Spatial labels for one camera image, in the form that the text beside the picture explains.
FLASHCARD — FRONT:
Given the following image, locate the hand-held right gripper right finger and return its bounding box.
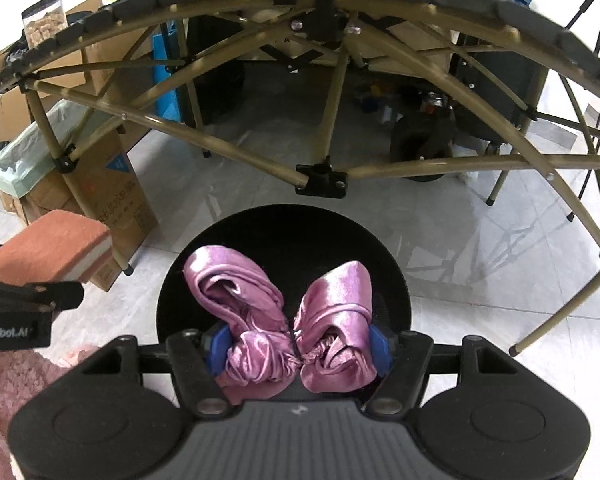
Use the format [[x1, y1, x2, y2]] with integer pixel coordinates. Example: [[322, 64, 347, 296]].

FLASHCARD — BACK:
[[362, 322, 518, 417]]

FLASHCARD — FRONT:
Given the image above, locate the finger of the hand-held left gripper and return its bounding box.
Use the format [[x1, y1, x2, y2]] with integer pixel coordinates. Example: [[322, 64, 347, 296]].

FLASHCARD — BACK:
[[0, 280, 86, 313]]

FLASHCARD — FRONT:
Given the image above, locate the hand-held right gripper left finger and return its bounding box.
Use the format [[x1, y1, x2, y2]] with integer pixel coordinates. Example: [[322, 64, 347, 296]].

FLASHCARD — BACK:
[[80, 325, 236, 418]]

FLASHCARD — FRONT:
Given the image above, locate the orange sponge with white layer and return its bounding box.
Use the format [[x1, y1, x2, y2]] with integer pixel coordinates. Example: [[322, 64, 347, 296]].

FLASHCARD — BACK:
[[0, 210, 113, 285]]

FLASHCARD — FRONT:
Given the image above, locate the pink satin cloth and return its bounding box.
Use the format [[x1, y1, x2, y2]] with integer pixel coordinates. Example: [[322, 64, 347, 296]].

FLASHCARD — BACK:
[[182, 245, 378, 403]]

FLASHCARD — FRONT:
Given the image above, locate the black round bin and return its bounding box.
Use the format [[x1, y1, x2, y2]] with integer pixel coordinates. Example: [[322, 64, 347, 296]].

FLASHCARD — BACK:
[[155, 204, 414, 403]]

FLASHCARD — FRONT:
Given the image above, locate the pink fluffy rug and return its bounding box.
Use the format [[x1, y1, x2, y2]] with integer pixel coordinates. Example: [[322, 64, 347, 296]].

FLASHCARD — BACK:
[[0, 342, 101, 480]]

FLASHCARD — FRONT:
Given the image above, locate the small cardboard box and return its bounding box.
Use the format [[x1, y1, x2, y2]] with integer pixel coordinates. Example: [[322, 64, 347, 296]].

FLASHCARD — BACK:
[[0, 170, 83, 227]]

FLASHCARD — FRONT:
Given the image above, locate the cardboard box with blue logo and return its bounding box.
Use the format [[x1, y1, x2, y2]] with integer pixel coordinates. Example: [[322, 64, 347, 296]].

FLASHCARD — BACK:
[[62, 125, 159, 292]]

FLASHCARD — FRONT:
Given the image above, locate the green plastic bin liner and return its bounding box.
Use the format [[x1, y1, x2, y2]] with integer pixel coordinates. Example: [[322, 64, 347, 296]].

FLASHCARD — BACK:
[[0, 99, 101, 197]]

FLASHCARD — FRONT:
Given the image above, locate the tan folding table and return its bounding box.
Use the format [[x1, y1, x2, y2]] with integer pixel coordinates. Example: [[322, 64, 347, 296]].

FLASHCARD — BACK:
[[0, 0, 600, 356]]

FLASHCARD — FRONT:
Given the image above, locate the clear jar with black lid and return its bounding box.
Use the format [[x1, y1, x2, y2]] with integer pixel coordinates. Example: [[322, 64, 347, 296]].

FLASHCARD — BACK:
[[21, 0, 69, 47]]

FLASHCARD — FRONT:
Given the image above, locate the large brown cardboard box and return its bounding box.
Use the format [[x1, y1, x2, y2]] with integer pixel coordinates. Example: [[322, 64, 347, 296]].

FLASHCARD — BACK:
[[0, 0, 156, 143]]

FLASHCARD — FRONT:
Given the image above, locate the beige black folding wagon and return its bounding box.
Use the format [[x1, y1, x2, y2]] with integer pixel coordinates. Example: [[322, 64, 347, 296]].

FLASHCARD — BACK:
[[185, 7, 548, 183]]

